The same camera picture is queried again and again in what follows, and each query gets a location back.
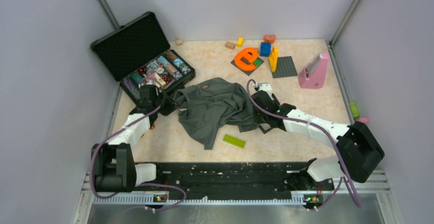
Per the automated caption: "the grey t-shirt garment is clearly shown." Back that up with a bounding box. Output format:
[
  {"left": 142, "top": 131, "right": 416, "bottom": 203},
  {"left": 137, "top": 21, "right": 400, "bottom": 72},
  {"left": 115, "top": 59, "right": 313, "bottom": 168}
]
[{"left": 173, "top": 77, "right": 259, "bottom": 150}]

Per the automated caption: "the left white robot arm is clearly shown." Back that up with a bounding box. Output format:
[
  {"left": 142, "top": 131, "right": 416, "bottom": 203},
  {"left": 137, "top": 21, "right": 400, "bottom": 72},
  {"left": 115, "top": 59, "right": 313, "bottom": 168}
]
[{"left": 89, "top": 84, "right": 167, "bottom": 198}]

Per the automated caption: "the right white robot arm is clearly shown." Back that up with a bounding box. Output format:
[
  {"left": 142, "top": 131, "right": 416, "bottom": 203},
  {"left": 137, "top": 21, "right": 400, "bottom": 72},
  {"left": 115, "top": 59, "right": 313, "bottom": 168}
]
[{"left": 247, "top": 83, "right": 385, "bottom": 189}]

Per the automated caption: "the pink yellow card box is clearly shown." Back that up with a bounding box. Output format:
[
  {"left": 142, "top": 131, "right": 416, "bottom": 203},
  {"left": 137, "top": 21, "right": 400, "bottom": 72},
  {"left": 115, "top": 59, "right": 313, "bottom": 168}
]
[{"left": 145, "top": 72, "right": 167, "bottom": 88}]

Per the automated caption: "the small dark grey baseplate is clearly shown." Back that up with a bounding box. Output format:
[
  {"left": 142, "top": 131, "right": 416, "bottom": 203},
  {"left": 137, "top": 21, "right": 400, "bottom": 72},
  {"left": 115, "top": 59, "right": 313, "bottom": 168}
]
[{"left": 231, "top": 55, "right": 265, "bottom": 76}]

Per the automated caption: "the small green lego brick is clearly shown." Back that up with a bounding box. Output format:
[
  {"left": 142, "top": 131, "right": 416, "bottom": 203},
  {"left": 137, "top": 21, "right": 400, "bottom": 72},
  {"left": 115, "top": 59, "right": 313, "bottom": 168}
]
[{"left": 253, "top": 58, "right": 262, "bottom": 66}]

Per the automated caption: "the large grey lego baseplate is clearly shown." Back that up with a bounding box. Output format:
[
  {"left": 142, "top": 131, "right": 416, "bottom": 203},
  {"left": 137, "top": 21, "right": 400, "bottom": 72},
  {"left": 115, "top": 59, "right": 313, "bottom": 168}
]
[{"left": 272, "top": 56, "right": 298, "bottom": 79}]

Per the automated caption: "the yellow upright lego block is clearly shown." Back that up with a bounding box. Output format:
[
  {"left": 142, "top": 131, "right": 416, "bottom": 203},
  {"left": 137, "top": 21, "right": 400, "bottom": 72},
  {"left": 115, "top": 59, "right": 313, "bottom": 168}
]
[{"left": 268, "top": 47, "right": 279, "bottom": 73}]

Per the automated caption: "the black open poker chip case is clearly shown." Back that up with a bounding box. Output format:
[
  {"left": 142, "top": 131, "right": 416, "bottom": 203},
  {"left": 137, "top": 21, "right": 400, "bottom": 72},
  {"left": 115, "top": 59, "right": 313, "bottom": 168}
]
[{"left": 90, "top": 11, "right": 196, "bottom": 104}]

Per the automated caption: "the orange letter e block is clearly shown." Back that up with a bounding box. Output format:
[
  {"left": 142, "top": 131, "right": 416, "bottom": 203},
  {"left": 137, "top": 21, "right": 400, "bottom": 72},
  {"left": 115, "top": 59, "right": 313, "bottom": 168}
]
[{"left": 234, "top": 48, "right": 258, "bottom": 72}]

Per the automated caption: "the lime green lego brick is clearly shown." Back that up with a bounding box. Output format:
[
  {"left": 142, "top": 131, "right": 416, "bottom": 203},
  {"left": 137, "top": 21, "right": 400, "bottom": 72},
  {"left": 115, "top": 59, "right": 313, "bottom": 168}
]
[{"left": 223, "top": 135, "right": 246, "bottom": 149}]

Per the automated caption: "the blue lego block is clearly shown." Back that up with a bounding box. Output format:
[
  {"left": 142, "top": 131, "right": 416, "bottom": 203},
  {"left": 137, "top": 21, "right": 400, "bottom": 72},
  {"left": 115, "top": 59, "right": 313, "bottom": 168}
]
[{"left": 259, "top": 42, "right": 272, "bottom": 57}]

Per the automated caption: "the pink wedge stand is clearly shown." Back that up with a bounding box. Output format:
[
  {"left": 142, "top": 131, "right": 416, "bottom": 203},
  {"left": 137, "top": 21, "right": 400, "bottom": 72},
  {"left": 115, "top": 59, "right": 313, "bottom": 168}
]
[{"left": 298, "top": 51, "right": 330, "bottom": 89}]

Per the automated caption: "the orange curved toy piece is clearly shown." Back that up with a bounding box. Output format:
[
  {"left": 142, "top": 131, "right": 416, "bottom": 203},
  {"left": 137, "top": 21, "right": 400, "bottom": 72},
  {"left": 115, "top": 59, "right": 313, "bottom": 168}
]
[{"left": 263, "top": 34, "right": 276, "bottom": 43}]

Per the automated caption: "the small yellow block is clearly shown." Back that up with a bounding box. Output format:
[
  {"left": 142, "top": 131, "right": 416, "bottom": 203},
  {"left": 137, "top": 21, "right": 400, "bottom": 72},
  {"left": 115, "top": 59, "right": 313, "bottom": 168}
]
[{"left": 236, "top": 37, "right": 244, "bottom": 47}]

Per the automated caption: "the small beige wooden cube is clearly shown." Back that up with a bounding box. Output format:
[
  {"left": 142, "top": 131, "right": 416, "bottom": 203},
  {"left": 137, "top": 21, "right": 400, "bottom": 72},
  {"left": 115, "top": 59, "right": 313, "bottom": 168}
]
[{"left": 175, "top": 39, "right": 183, "bottom": 46}]

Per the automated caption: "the tan wooden block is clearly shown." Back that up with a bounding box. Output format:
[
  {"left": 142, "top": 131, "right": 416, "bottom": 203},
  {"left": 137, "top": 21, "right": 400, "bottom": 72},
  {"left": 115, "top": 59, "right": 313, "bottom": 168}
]
[{"left": 225, "top": 41, "right": 235, "bottom": 50}]

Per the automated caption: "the green block outside table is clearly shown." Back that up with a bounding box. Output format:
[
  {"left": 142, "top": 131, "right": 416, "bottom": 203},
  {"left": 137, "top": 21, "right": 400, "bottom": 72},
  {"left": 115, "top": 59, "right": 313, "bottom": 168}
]
[{"left": 349, "top": 102, "right": 360, "bottom": 119}]

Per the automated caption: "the pink block outside table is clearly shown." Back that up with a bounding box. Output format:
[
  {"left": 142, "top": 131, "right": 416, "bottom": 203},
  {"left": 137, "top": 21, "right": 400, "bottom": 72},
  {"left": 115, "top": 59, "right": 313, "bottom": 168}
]
[{"left": 357, "top": 117, "right": 369, "bottom": 124}]

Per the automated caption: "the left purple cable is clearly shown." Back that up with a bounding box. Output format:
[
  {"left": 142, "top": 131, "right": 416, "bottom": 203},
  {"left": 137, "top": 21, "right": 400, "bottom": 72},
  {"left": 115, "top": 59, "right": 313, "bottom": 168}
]
[{"left": 90, "top": 78, "right": 187, "bottom": 213}]

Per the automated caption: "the black square frame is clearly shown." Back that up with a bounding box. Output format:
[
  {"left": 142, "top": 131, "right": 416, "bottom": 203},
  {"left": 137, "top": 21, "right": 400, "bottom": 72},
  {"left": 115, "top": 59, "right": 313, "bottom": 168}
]
[{"left": 259, "top": 123, "right": 273, "bottom": 134}]

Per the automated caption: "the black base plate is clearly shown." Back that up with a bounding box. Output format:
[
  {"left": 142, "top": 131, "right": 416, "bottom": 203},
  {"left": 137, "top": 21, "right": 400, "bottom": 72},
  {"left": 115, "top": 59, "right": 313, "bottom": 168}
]
[{"left": 135, "top": 162, "right": 334, "bottom": 200}]

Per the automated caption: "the white cable duct rail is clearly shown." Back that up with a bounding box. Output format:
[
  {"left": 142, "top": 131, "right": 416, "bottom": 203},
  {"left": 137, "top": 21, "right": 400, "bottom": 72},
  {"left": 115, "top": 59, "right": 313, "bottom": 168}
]
[{"left": 93, "top": 193, "right": 307, "bottom": 206}]

